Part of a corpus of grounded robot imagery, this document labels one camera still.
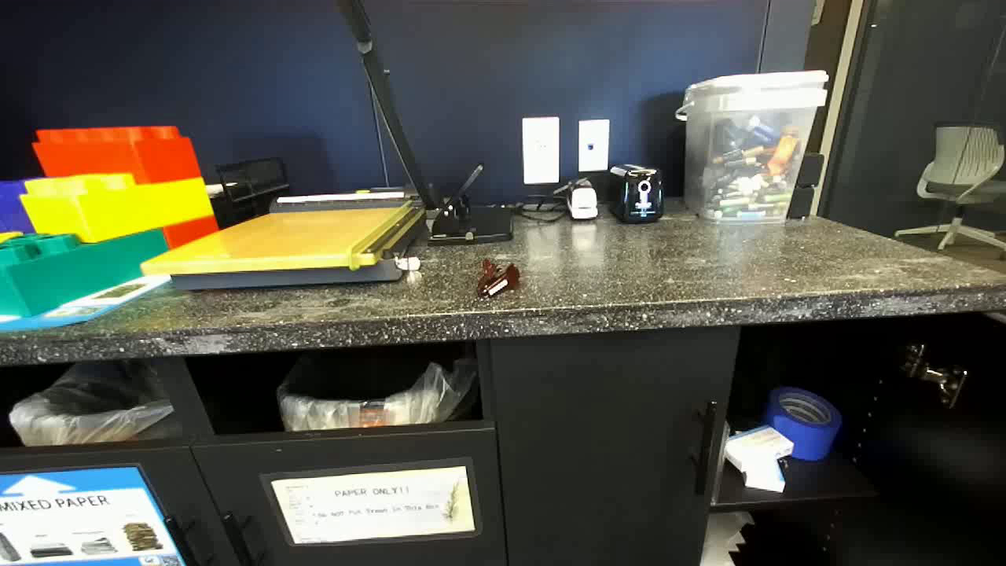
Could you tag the black pencil sharpener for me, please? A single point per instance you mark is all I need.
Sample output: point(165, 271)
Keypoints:
point(637, 191)

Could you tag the blue plastic tray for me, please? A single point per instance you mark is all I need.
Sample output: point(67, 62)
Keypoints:
point(10, 208)

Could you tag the small white device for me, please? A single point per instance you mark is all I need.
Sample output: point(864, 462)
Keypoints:
point(580, 200)

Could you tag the clear plastic tub with lid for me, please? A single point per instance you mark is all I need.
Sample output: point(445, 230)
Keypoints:
point(747, 142)

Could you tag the mixed paper bin door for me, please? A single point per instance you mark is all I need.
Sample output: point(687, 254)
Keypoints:
point(107, 508)

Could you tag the white wall outlet plate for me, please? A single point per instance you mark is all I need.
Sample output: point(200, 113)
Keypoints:
point(539, 149)
point(591, 146)

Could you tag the small red-brown clip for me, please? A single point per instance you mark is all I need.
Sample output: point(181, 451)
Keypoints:
point(498, 276)

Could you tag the green plastic tray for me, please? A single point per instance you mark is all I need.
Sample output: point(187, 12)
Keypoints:
point(44, 271)

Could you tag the blue painter tape roll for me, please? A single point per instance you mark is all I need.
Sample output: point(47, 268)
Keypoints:
point(806, 419)

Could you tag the yellow plastic tray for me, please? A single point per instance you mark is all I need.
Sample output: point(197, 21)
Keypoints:
point(110, 206)

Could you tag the black wire desk organizer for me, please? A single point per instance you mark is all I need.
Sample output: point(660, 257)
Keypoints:
point(249, 189)

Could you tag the yellow paper cutter board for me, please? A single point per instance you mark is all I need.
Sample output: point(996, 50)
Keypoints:
point(295, 246)

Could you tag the black cabinet door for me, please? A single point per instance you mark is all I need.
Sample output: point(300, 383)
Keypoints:
point(934, 451)
point(608, 443)

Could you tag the white bin liner bag left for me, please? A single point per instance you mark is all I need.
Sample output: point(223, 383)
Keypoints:
point(99, 402)

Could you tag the left white wall outlet plate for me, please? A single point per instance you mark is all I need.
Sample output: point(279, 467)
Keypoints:
point(539, 149)

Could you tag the white bin liner bag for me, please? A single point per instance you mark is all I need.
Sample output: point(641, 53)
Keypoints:
point(99, 402)
point(348, 402)

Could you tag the right white wall outlet plate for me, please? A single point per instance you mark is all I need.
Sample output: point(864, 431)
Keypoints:
point(591, 146)

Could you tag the black hole punch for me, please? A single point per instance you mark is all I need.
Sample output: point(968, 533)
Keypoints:
point(461, 222)

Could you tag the white paper stack on shelf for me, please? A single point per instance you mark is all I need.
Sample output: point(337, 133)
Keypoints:
point(759, 458)

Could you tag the white bin liner bag right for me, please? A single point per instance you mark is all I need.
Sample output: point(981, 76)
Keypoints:
point(348, 402)

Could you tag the grey office chair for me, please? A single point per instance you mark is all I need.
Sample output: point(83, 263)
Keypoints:
point(963, 175)

